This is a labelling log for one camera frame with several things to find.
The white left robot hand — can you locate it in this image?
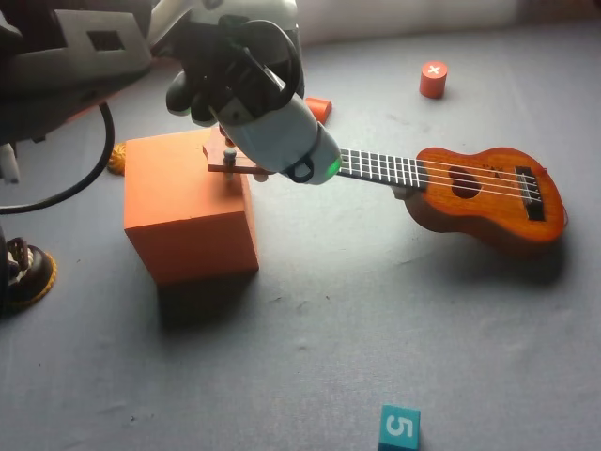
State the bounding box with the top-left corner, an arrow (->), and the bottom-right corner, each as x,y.
165,70 -> 343,185

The small orange wooden guitar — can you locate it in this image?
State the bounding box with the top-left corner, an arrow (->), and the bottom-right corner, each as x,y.
202,125 -> 570,258

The orange half-cylinder block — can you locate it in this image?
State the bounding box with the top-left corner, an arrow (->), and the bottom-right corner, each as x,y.
303,96 -> 333,125

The large orange foam cube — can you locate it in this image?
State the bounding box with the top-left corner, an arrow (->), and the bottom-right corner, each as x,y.
122,129 -> 260,288

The orange cylinder with white cross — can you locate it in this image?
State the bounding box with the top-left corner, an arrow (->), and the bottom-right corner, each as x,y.
419,60 -> 449,100

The orange swirl cookie toy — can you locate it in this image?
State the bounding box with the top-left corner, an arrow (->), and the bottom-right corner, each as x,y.
106,142 -> 129,178

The white backdrop panel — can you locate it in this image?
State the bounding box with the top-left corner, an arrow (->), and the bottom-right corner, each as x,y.
300,0 -> 601,46

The grey table cloth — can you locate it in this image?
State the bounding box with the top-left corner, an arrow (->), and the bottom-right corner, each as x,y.
0,18 -> 601,451

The chocolate cake toy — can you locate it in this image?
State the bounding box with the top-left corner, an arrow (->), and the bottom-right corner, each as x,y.
5,236 -> 58,307

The teal number five block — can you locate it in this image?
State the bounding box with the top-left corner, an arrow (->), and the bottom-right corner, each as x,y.
378,404 -> 422,451

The thick black cable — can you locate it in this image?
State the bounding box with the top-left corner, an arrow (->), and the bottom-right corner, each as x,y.
0,101 -> 116,216

